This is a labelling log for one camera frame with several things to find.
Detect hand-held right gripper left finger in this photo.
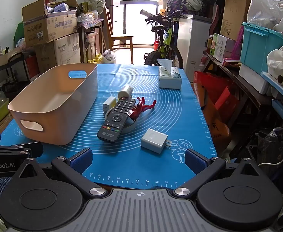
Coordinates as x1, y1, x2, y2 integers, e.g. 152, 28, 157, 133
16, 148, 107, 196

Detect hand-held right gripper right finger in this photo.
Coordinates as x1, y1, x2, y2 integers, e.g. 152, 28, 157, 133
173, 148, 265, 196

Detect beige plastic storage basket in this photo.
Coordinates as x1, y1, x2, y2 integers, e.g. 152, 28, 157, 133
8, 63, 98, 146

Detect white wall charger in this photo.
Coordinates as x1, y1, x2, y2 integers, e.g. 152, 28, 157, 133
141, 129, 173, 154
102, 96, 118, 113

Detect black remote control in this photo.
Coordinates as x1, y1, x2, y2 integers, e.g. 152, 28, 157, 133
97, 97, 136, 143

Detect round metal tin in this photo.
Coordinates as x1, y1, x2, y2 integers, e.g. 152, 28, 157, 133
107, 109, 137, 133

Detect red action figure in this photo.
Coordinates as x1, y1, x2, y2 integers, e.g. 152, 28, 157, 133
127, 97, 156, 121

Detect orange paper bag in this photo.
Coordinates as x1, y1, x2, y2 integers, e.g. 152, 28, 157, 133
202, 97, 232, 157

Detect blue silicone baking mat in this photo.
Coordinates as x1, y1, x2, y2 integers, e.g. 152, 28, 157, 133
0, 63, 217, 190

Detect black plastic bag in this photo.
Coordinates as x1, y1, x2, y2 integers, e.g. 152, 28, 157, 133
255, 127, 283, 165

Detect red paper bag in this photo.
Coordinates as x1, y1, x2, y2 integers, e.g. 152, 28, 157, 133
193, 71, 240, 126

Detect white pill bottle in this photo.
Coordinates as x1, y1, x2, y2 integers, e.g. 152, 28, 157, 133
118, 84, 134, 99

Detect black utility cart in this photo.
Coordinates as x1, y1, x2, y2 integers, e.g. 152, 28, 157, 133
0, 52, 37, 93

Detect patterned tissue pack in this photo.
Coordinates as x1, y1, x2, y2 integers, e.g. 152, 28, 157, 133
157, 59, 182, 90

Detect dark wooden bench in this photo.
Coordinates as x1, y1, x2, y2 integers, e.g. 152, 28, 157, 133
203, 51, 274, 138

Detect white foam box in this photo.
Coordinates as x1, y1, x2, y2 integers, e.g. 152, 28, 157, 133
239, 63, 272, 95

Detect white printed cardboard box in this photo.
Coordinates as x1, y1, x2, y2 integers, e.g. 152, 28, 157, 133
35, 32, 81, 74

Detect yellow plastic toy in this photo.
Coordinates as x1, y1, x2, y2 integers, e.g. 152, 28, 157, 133
88, 53, 104, 65

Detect white plastic bag on floor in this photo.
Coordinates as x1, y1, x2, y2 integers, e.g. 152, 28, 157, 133
102, 49, 116, 64

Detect light blue shelf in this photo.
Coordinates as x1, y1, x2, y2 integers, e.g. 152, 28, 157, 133
261, 71, 283, 116

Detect small brown cardboard box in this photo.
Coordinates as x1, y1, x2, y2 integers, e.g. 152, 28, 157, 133
86, 31, 97, 62

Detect green and white carton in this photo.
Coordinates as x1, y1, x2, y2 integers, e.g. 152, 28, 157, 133
209, 32, 236, 62

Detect cooking oil bottle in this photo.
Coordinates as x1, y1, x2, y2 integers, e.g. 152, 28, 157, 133
205, 35, 214, 54

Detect stacked cardboard boxes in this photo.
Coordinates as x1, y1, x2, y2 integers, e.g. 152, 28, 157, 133
22, 0, 78, 47

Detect green and black bicycle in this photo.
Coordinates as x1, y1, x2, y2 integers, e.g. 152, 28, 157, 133
140, 9, 184, 69

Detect wooden chair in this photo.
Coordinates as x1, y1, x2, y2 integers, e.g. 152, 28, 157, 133
105, 6, 134, 64

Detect pink plastic rack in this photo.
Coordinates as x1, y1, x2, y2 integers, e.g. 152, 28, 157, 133
231, 25, 245, 54

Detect teal plastic storage bin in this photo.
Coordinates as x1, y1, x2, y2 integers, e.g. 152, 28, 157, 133
239, 22, 283, 75

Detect crumpled white cloth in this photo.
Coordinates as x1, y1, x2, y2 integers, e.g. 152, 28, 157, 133
267, 45, 283, 78

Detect dark wooden side table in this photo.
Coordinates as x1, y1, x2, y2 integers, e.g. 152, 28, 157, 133
77, 18, 105, 63

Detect tall brown cardboard box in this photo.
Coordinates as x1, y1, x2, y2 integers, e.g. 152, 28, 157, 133
220, 0, 253, 40

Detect large white plastic bag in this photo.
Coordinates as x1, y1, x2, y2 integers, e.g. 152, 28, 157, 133
246, 0, 283, 33

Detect white cable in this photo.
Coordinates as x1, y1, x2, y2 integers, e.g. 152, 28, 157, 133
257, 147, 283, 166

